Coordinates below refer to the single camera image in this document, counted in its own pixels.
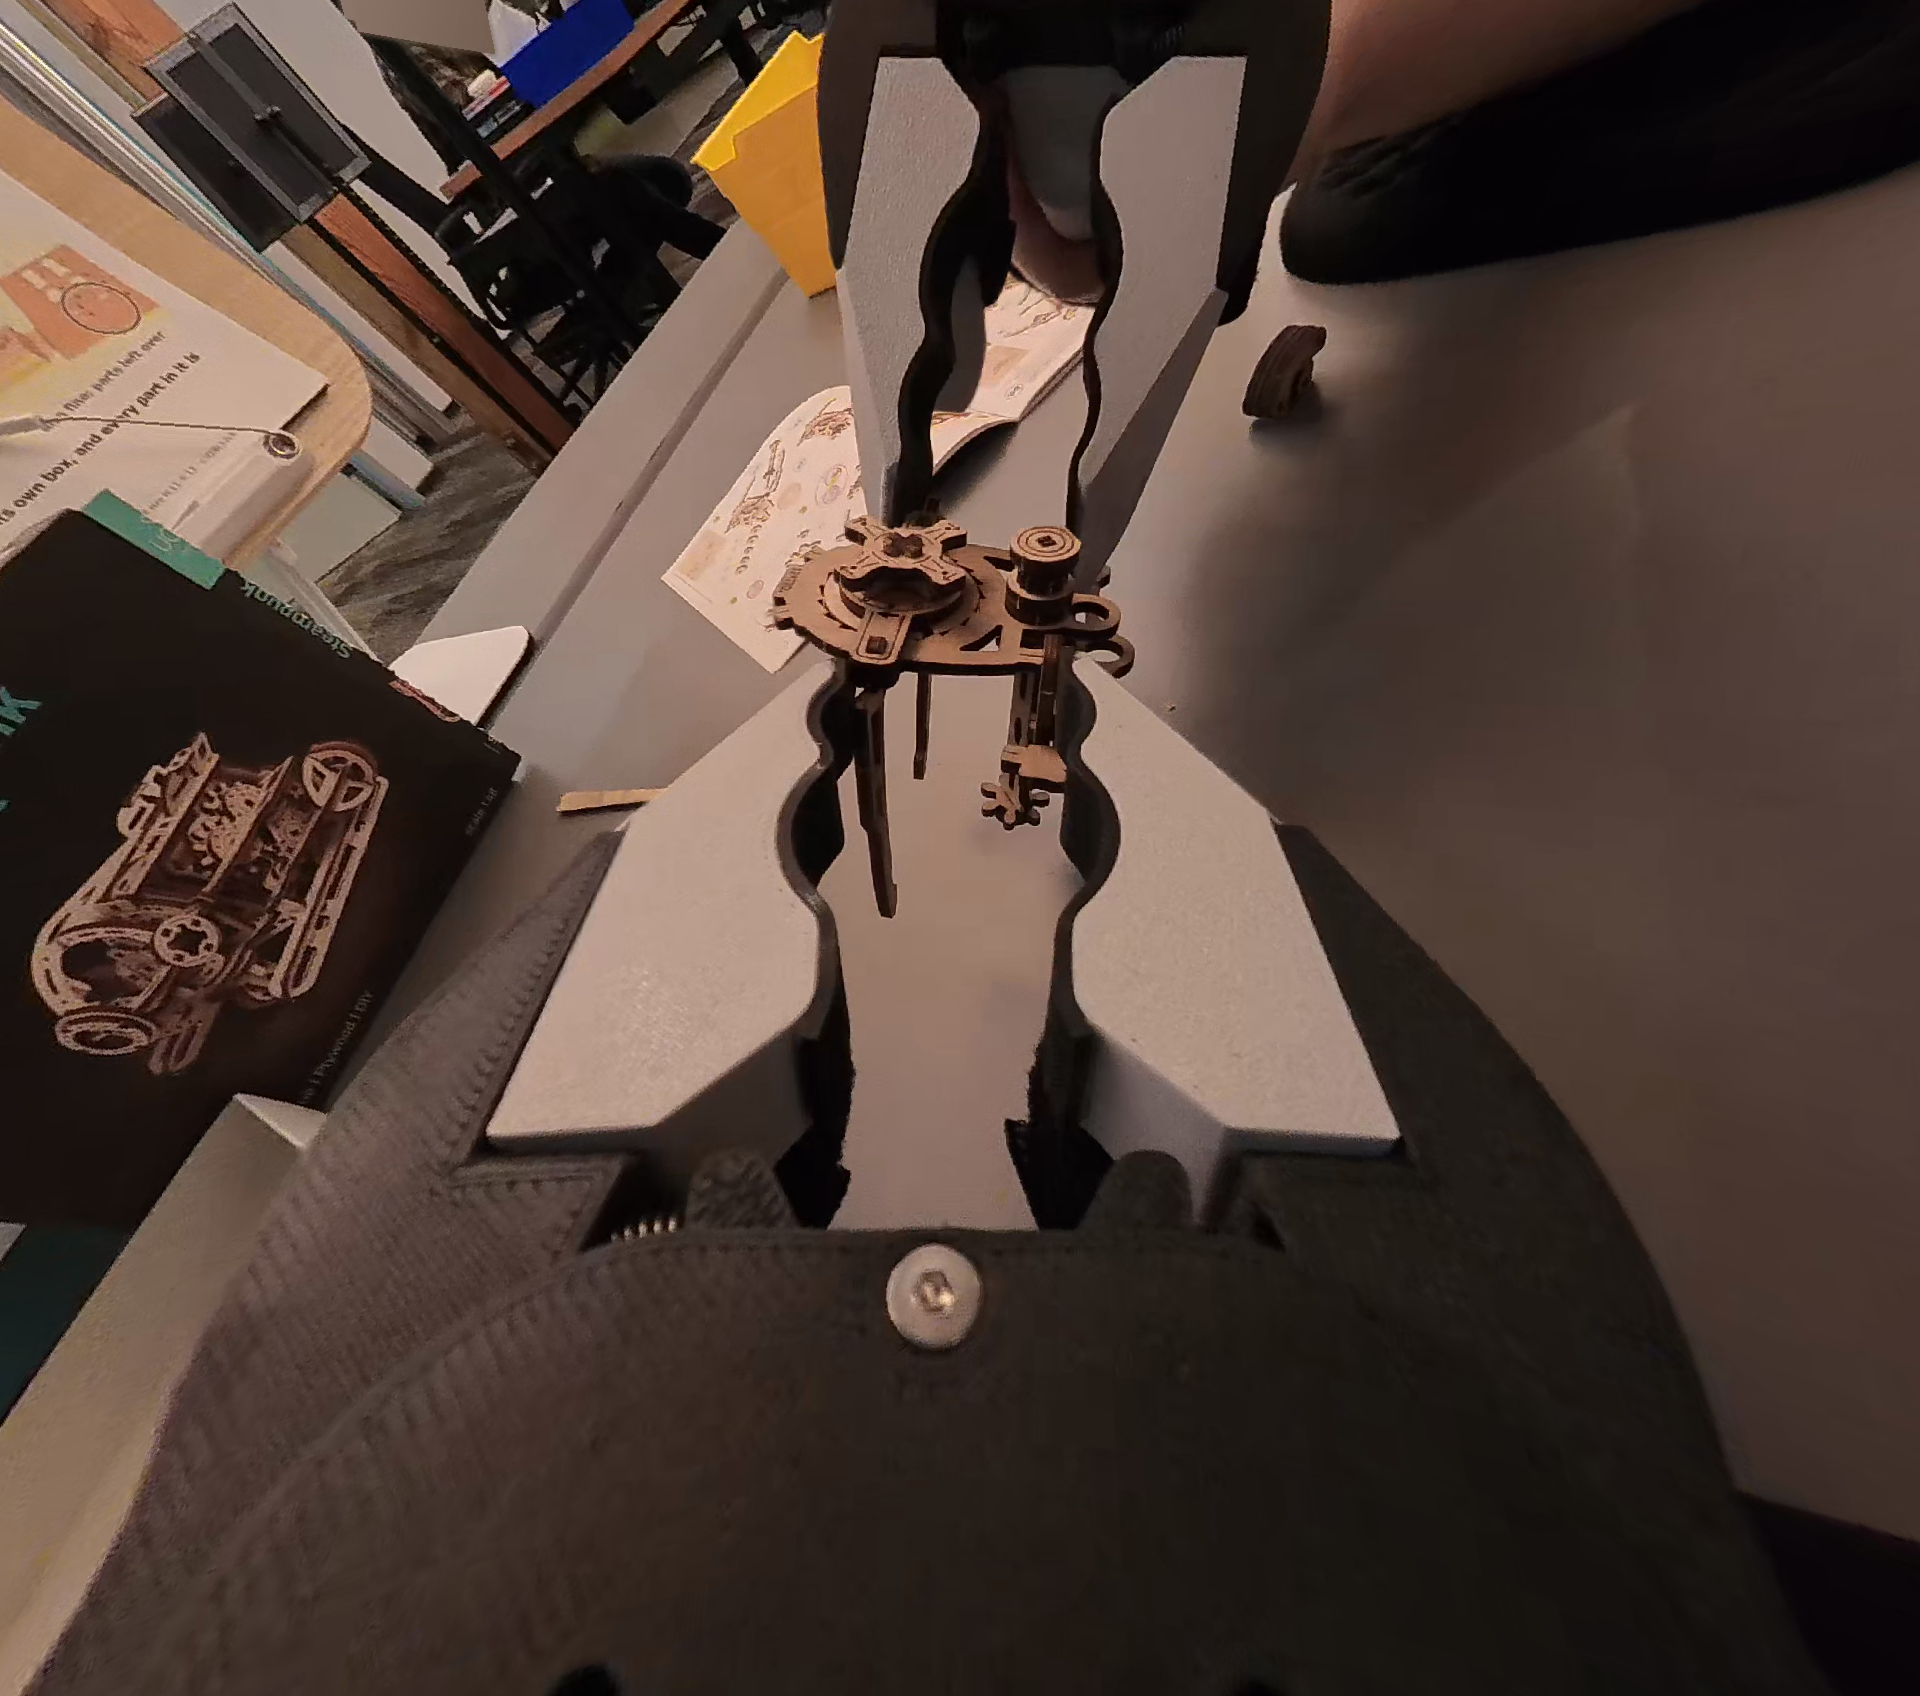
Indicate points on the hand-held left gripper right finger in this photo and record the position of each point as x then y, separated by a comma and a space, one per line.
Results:
1215, 976

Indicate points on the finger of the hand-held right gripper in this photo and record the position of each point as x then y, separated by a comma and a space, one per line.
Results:
1179, 257
892, 257

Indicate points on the thin wooden stick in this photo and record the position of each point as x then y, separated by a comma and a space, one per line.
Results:
608, 800

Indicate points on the small round wooden part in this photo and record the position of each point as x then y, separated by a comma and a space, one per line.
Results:
1287, 372

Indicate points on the wooden model assembly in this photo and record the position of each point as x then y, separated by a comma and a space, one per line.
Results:
901, 608

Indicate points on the black model kit box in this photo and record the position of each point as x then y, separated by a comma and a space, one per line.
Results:
225, 827

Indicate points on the yellow plastic bin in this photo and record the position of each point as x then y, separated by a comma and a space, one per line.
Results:
773, 167

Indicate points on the blue plastic bin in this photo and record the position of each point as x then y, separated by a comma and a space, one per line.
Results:
578, 47

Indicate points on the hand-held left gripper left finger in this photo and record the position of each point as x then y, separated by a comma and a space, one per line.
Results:
674, 976

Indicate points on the black framed panel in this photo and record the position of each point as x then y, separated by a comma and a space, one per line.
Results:
248, 129

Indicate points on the white cardboard tray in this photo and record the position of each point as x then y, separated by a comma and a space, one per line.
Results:
473, 672

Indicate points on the printed paper sheet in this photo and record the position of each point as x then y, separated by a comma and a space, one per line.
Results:
134, 377

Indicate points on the long brown table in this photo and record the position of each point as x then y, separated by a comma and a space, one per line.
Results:
601, 68

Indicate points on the model instruction booklet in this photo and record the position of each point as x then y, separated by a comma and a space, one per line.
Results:
764, 496

